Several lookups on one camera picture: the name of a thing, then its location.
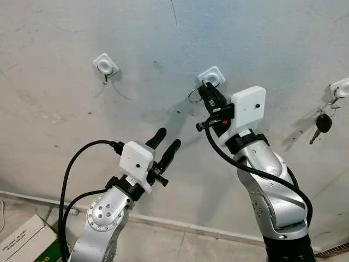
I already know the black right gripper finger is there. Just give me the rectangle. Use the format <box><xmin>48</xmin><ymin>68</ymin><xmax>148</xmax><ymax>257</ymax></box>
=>
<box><xmin>206</xmin><ymin>83</ymin><xmax>227</xmax><ymax>109</ymax></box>
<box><xmin>199</xmin><ymin>85</ymin><xmax>219</xmax><ymax>114</ymax></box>

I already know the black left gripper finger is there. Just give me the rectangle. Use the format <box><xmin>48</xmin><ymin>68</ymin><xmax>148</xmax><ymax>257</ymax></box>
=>
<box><xmin>146</xmin><ymin>128</ymin><xmax>167</xmax><ymax>149</ymax></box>
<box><xmin>160</xmin><ymin>139</ymin><xmax>182</xmax><ymax>171</ymax></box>

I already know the silver key ring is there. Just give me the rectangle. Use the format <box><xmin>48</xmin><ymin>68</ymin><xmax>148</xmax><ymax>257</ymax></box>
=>
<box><xmin>188</xmin><ymin>89</ymin><xmax>205</xmax><ymax>103</ymax></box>

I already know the pale stone baseboard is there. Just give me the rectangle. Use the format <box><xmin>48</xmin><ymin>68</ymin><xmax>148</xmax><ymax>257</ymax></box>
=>
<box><xmin>0</xmin><ymin>190</ymin><xmax>328</xmax><ymax>253</ymax></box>

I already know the black car key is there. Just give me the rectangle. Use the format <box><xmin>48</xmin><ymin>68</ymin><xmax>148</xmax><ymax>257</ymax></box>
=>
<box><xmin>309</xmin><ymin>101</ymin><xmax>334</xmax><ymax>145</ymax></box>

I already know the brown floor drain grate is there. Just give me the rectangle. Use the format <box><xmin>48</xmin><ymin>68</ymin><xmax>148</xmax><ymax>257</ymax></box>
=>
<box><xmin>315</xmin><ymin>243</ymin><xmax>349</xmax><ymax>258</ymax></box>

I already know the white square wall hook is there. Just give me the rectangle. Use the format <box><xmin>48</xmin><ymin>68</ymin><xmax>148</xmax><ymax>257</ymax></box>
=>
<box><xmin>93</xmin><ymin>53</ymin><xmax>119</xmax><ymax>85</ymax></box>
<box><xmin>197</xmin><ymin>66</ymin><xmax>226</xmax><ymax>88</ymax></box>
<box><xmin>329</xmin><ymin>78</ymin><xmax>349</xmax><ymax>100</ymax></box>

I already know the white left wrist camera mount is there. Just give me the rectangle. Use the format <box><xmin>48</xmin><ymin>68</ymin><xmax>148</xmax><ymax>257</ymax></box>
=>
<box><xmin>119</xmin><ymin>140</ymin><xmax>156</xmax><ymax>187</ymax></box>

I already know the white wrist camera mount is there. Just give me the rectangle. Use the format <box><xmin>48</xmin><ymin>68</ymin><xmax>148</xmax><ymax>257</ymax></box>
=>
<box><xmin>119</xmin><ymin>140</ymin><xmax>156</xmax><ymax>187</ymax></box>
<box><xmin>226</xmin><ymin>86</ymin><xmax>267</xmax><ymax>140</ymax></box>

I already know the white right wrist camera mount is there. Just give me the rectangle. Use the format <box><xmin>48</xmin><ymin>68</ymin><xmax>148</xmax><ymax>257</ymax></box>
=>
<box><xmin>226</xmin><ymin>86</ymin><xmax>267</xmax><ymax>140</ymax></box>

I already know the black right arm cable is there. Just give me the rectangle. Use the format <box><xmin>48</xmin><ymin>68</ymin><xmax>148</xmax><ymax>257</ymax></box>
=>
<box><xmin>203</xmin><ymin>123</ymin><xmax>314</xmax><ymax>227</ymax></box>

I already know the short black left arm cable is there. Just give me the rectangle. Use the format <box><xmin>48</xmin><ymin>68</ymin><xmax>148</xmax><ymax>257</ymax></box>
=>
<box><xmin>59</xmin><ymin>188</ymin><xmax>110</xmax><ymax>262</ymax></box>

